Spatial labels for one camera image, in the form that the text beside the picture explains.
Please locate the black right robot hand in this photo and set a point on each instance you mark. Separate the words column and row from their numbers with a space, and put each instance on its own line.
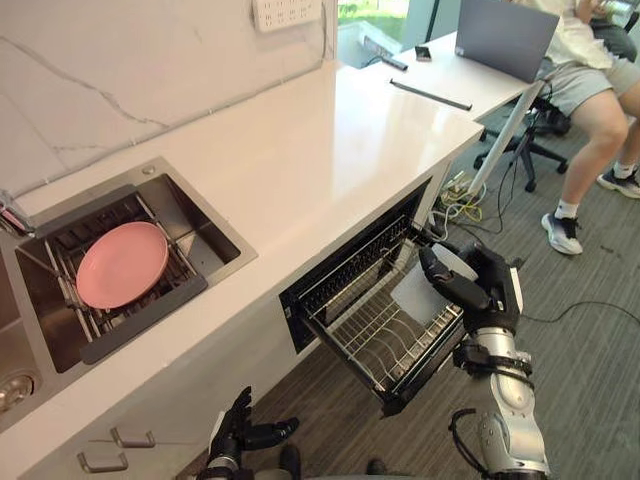
column 487, row 287

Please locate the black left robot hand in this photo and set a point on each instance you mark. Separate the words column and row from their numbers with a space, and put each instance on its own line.
column 239, row 430

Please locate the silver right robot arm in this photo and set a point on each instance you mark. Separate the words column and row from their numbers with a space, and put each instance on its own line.
column 505, row 405

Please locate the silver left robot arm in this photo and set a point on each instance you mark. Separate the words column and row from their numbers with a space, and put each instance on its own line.
column 217, row 469

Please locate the black dishwasher drawer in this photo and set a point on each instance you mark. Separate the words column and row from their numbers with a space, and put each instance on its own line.
column 360, row 300

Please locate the black sink drying rack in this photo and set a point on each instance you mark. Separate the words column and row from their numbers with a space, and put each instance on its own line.
column 145, row 320

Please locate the stainless steel sink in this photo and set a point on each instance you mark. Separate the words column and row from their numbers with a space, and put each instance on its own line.
column 120, row 235

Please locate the sink drain strainer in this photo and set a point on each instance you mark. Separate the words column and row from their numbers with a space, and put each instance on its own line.
column 12, row 390

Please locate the round sink button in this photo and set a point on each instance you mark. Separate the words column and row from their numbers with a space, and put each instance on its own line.
column 147, row 171

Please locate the white desk leg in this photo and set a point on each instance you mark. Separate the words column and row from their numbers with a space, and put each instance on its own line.
column 502, row 140

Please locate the black office chair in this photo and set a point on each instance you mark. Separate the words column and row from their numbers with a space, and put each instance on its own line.
column 542, row 140

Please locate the pink plate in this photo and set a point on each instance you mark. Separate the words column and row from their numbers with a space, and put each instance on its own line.
column 122, row 265

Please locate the black bar on counter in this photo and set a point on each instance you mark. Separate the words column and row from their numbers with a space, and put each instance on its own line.
column 430, row 93

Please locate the person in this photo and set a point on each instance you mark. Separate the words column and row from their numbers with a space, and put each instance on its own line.
column 585, row 100

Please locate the small black phone stand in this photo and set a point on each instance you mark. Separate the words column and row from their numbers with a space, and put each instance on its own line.
column 424, row 53

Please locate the grey laptop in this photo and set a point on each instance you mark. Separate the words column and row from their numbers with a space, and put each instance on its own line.
column 500, row 37

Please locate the white wall power strip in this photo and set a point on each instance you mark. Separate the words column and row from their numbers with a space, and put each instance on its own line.
column 287, row 12

